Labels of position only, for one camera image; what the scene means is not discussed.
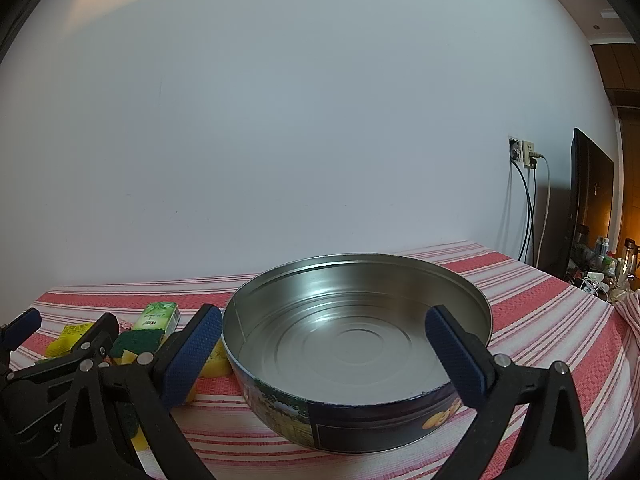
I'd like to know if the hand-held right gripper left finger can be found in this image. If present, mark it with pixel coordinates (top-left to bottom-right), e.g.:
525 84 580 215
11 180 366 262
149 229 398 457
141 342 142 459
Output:
60 304 223 480

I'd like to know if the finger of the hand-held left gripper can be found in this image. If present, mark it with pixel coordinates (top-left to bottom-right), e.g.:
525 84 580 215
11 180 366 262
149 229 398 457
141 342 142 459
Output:
0 321 43 376
12 312 121 382

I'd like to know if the round metal cookie tin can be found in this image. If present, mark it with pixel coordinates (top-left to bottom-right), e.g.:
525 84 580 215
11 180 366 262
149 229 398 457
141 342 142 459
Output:
221 253 493 455

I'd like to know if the green tissue pack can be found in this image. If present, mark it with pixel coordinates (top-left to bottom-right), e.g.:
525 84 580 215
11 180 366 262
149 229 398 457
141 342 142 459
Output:
131 301 181 350

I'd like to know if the black flat monitor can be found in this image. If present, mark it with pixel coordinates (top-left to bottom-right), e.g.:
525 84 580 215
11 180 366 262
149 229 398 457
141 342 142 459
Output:
562 127 615 281

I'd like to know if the pink striped cloth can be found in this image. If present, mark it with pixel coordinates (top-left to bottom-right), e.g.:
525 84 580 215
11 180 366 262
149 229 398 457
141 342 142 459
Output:
0 240 640 480

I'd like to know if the yellow sponge with green scourer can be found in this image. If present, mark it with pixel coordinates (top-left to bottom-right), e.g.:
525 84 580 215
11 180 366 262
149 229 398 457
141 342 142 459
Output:
111 329 163 367

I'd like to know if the plain yellow sponge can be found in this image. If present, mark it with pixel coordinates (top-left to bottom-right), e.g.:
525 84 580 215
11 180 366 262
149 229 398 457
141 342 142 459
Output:
182 336 232 406

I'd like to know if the wooden wardrobe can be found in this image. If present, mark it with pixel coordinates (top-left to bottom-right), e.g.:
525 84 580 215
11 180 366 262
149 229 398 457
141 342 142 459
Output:
590 42 640 261

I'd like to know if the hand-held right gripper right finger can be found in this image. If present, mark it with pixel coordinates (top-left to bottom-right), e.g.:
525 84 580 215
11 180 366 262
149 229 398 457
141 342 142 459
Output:
425 305 591 480

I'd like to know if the glass bottle with dark cap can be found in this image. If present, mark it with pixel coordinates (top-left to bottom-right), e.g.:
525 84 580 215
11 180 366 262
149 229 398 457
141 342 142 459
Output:
621 239 640 283

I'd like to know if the yellow snack packet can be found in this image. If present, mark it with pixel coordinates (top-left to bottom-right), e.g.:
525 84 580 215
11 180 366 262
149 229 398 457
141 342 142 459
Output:
46 337 96 361

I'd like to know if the black cable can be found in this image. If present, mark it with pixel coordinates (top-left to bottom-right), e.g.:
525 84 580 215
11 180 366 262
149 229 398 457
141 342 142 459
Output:
510 152 534 264

